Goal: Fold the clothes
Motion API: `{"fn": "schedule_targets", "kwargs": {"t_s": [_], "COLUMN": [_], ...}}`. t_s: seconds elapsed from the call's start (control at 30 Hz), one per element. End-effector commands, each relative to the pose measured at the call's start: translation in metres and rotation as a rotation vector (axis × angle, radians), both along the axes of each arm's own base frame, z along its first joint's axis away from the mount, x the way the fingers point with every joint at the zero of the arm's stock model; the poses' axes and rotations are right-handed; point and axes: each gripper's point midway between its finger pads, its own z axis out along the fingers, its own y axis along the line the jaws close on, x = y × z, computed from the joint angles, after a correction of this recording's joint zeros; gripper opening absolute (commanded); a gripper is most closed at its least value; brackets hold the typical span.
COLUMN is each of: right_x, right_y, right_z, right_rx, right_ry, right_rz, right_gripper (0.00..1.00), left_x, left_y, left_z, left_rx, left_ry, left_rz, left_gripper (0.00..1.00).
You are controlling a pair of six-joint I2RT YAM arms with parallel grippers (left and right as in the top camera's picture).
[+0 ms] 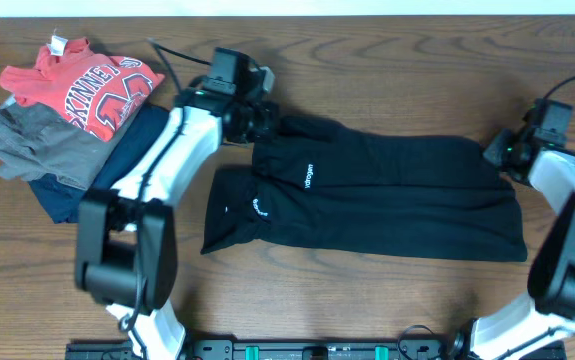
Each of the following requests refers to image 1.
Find black polo shirt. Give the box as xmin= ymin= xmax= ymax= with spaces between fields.
xmin=202 ymin=116 xmax=528 ymax=262

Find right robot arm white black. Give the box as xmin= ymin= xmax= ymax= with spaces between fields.
xmin=448 ymin=129 xmax=575 ymax=359

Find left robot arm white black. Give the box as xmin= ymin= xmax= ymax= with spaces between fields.
xmin=74 ymin=88 xmax=278 ymax=359

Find red printed t-shirt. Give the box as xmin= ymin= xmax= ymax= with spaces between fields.
xmin=0 ymin=37 xmax=164 ymax=142

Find navy blue folded shirt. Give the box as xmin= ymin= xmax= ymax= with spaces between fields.
xmin=28 ymin=103 xmax=169 ymax=224

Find grey folded shirt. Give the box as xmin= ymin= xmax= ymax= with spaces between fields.
xmin=0 ymin=97 xmax=135 ymax=190

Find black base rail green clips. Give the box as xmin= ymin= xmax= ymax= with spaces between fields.
xmin=64 ymin=335 xmax=568 ymax=360

